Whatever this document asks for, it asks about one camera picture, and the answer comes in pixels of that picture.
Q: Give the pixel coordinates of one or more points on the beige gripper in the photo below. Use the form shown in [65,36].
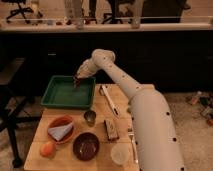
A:
[84,71]

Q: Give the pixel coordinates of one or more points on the purple grape bunch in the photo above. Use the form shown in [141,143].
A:
[76,82]

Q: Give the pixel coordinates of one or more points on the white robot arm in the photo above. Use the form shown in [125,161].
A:
[154,131]

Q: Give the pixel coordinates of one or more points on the orange bowl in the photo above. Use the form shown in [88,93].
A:
[60,121]

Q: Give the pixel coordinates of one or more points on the purple bowl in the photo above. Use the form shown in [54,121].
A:
[86,146]

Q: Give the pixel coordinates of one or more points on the green plastic tray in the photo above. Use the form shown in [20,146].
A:
[61,93]

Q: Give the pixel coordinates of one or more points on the small metal cup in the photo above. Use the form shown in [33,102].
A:
[90,117]

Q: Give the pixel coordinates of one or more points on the brown chocolate bar block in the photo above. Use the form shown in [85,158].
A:
[111,130]

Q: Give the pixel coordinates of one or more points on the light blue cloth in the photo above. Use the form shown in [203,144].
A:
[59,132]

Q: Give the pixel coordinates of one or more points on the silver fork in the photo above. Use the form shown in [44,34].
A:
[131,136]

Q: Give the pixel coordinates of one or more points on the black office chair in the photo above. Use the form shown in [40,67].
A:
[23,11]

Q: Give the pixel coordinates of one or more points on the orange peach fruit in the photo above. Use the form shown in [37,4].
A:
[48,149]

